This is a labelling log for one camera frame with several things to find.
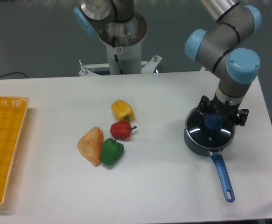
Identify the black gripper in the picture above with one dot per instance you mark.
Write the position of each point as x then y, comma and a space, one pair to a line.
218, 110

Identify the glass lid blue knob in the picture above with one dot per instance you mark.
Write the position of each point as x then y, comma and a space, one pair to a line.
212, 133

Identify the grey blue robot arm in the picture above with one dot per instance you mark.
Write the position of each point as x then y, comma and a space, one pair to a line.
218, 51

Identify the yellow bell pepper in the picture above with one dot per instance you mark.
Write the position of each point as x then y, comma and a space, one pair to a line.
122, 111

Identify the red bell pepper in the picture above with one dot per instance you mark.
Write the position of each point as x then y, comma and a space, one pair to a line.
121, 130

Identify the green bell pepper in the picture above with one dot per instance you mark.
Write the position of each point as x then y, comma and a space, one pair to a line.
111, 151

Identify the triangular bread pastry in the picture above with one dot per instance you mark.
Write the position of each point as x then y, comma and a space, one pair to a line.
90, 145

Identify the yellow woven basket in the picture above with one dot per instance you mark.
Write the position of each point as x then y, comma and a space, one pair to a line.
12, 115

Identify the blue saucepan with handle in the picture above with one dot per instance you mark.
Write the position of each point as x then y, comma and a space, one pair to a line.
217, 158

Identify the white pedestal base frame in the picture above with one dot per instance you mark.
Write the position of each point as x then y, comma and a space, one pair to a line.
147, 67

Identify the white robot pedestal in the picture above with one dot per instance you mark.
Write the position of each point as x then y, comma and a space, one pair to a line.
123, 43

